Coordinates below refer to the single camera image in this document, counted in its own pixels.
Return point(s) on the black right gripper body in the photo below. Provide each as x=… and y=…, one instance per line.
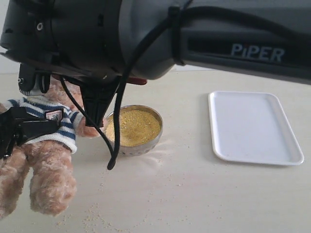
x=78, y=38

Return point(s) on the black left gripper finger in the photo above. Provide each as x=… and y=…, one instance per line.
x=28, y=127

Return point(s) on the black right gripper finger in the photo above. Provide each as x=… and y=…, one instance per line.
x=97, y=98

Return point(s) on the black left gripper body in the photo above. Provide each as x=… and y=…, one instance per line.
x=11, y=133

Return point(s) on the dark red wooden spoon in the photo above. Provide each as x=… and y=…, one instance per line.
x=136, y=81

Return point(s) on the beige teddy bear striped sweater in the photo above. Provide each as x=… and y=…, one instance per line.
x=53, y=185

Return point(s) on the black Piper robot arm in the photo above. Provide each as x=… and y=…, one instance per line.
x=268, y=38

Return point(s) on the steel bowl of yellow grain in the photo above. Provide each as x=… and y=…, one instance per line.
x=140, y=129

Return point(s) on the white rectangular plastic tray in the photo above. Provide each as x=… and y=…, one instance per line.
x=252, y=127

